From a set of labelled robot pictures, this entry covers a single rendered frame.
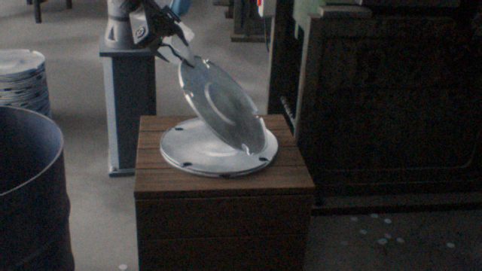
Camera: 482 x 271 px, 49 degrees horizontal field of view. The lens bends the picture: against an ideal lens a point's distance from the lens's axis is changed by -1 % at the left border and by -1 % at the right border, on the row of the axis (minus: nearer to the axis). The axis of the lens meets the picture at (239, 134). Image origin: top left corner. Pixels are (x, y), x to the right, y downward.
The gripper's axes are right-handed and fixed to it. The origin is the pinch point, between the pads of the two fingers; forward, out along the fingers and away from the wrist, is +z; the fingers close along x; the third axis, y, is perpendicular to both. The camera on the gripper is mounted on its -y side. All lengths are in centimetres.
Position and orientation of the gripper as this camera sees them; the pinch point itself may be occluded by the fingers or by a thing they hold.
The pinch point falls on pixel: (189, 65)
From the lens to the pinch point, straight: 127.0
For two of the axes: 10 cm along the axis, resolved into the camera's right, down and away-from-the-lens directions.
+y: 1.4, -4.5, 8.8
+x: -7.4, 5.5, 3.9
